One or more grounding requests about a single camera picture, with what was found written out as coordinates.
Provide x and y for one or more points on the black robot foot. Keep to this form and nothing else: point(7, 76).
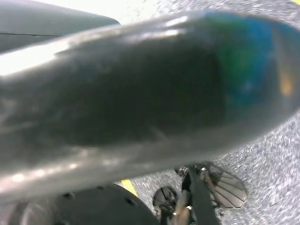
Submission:
point(98, 208)

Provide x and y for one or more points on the yellow floor tape marking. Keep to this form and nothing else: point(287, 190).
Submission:
point(129, 187)

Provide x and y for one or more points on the dark robot leg shell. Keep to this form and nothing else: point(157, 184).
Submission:
point(47, 21)

